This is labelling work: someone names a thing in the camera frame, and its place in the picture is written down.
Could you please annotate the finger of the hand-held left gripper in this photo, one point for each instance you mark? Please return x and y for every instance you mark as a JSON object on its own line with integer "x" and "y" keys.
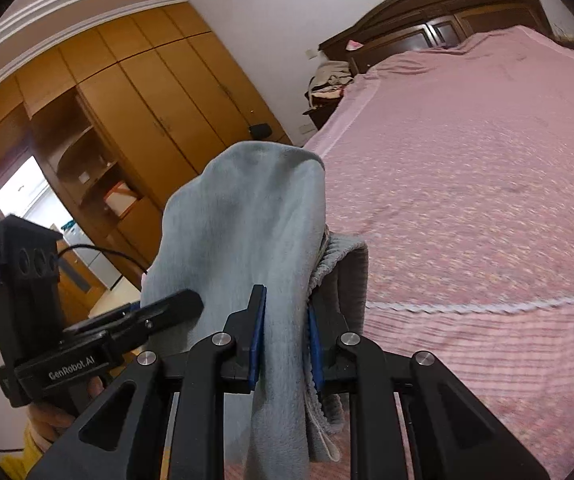
{"x": 177, "y": 305}

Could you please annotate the pink floral bedspread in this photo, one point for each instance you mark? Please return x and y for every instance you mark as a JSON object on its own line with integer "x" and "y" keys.
{"x": 467, "y": 185}

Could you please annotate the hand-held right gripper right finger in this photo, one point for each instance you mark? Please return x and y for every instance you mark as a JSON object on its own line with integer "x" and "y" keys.
{"x": 315, "y": 355}

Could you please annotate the wooden wardrobe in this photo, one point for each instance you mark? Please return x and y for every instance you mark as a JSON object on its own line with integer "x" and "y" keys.
{"x": 142, "y": 85}

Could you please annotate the small pink cloth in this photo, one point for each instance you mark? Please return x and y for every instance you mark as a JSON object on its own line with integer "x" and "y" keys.
{"x": 354, "y": 45}

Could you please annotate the person's left hand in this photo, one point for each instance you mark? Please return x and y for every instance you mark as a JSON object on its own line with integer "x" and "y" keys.
{"x": 49, "y": 422}

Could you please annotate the dark wooden nightstand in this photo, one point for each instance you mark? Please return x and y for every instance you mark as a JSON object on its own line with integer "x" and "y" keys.
{"x": 322, "y": 116}
{"x": 572, "y": 44}

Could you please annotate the grey pants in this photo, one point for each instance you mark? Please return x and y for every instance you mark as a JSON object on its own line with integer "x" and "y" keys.
{"x": 247, "y": 220}

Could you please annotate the white wall outlet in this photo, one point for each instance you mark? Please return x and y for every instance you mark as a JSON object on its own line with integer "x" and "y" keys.
{"x": 308, "y": 130}

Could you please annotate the orange white box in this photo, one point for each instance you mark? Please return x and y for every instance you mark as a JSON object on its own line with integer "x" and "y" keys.
{"x": 122, "y": 200}

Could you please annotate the small black device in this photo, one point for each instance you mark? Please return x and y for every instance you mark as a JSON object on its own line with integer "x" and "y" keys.
{"x": 260, "y": 131}

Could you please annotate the pile of clothes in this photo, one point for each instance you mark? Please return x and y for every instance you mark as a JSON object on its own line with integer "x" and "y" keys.
{"x": 332, "y": 80}

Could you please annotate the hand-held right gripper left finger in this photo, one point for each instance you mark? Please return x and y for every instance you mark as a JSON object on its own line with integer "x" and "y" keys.
{"x": 254, "y": 355}

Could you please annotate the person's left forearm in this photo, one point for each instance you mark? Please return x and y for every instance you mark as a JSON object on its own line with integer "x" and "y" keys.
{"x": 17, "y": 460}

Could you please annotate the dark wooden headboard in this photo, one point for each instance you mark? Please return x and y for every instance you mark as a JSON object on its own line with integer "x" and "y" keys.
{"x": 417, "y": 15}

